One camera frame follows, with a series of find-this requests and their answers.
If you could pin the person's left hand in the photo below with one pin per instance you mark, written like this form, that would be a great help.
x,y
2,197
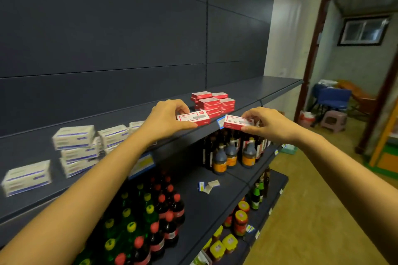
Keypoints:
x,y
164,122

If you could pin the person's right hand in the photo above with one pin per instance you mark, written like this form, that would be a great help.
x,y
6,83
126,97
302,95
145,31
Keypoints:
x,y
276,126

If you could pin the stack of red boxes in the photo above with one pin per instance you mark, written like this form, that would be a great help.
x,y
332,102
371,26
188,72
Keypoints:
x,y
208,102

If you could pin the white blue paperclip boxes group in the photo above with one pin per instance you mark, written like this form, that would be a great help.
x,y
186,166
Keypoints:
x,y
73,137

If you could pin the dark grey metal shelf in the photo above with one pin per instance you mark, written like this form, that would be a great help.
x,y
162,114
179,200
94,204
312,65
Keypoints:
x,y
124,25

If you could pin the person's right forearm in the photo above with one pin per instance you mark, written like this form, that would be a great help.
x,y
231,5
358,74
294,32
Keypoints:
x,y
351,187

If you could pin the person's left forearm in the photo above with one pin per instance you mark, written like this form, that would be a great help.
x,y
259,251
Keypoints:
x,y
68,212

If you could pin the red white plastic bag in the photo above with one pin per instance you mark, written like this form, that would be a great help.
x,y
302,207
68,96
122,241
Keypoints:
x,y
307,119

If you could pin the dark sauce jug orange label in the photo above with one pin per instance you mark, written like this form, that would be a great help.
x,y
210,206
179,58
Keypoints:
x,y
220,162
248,157
231,156

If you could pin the brown glass bottle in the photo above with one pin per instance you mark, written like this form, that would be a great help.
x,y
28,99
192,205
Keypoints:
x,y
266,182

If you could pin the grey plastic stool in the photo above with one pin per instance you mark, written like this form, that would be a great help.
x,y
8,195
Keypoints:
x,y
333,120

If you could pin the blue chair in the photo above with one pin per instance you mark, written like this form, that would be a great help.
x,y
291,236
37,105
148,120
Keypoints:
x,y
334,98

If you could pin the green glass bottle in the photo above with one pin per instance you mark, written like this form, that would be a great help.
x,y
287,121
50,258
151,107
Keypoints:
x,y
255,199
261,190

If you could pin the loose blue yellow tag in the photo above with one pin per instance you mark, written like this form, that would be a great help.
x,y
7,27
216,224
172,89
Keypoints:
x,y
201,186

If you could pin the loose white paper tag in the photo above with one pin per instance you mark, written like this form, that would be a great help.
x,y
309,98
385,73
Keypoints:
x,y
214,183

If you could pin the loose beige paper tag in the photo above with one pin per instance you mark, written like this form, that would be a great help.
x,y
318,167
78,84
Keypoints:
x,y
207,189

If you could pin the yellow-lidded jar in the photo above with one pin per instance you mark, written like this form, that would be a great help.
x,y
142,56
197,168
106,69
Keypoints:
x,y
241,224
243,206

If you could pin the yellow green wooden stand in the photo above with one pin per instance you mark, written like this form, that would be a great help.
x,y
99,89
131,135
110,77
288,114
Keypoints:
x,y
384,137

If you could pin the group of red-capped cola bottles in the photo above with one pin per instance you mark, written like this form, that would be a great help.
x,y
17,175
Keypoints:
x,y
171,230

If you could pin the group of yellow-capped green bottles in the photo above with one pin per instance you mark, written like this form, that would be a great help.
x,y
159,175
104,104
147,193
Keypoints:
x,y
131,227

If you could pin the dark-framed window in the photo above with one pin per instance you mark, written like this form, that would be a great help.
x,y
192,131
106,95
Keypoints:
x,y
363,30

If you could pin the white green snack packet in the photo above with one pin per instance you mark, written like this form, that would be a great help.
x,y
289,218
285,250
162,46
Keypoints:
x,y
200,259

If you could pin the brown wooden door frame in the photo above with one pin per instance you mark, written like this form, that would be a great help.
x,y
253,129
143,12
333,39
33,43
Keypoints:
x,y
312,63

